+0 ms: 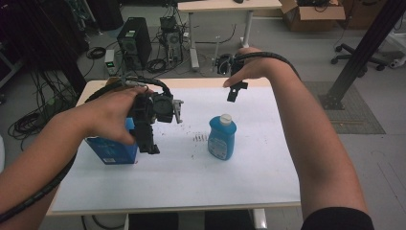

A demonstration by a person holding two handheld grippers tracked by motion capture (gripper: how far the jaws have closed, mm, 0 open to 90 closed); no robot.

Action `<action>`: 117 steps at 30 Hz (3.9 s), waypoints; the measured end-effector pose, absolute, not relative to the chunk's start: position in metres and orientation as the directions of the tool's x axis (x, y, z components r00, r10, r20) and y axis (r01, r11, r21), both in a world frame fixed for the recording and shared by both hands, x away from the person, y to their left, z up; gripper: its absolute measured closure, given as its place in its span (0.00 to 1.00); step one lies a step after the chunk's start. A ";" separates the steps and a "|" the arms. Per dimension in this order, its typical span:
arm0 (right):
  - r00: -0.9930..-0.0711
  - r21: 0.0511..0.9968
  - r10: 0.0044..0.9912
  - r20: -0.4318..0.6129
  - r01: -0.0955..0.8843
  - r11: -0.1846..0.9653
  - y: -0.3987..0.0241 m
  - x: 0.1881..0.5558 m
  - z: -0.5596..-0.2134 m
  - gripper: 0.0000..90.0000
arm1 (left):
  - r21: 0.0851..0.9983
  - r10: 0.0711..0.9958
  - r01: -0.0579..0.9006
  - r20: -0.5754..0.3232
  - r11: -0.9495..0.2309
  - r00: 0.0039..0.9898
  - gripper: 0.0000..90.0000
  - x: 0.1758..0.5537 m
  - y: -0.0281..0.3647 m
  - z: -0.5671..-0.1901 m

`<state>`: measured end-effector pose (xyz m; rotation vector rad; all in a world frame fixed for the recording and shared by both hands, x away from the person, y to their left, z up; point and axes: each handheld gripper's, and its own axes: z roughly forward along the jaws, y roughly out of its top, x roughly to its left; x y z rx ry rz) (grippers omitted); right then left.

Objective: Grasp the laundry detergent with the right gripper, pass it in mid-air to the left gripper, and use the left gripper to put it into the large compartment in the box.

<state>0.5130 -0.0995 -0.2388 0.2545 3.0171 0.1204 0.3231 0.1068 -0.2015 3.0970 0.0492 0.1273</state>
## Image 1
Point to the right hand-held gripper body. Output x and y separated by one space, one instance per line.
228 65

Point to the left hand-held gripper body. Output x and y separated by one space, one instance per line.
161 108

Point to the blue bottle with white cap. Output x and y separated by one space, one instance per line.
221 140

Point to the brown cardboard box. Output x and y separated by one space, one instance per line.
112 81

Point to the person's right hand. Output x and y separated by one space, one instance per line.
258 65

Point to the person's left hand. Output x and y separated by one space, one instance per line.
108 118

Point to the blue carton box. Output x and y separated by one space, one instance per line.
111 151

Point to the white table mat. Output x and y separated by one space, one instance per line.
191 179

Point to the white desk with legs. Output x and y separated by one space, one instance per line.
223 5

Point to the small white power unit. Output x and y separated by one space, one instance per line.
109 62

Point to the person's dark trousers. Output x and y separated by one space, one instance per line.
153 221

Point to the black computer tower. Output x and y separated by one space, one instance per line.
134 41

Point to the large open cardboard box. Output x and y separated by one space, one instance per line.
314 16

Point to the grey floor mat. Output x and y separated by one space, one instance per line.
354 118

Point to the black office chair base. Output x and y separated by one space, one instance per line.
354 56

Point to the dark curtain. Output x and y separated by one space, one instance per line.
38 38

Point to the black sleeve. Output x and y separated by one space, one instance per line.
338 220

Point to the open-frame computer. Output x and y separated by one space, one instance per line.
172 38

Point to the black metal post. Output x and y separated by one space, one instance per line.
360 51

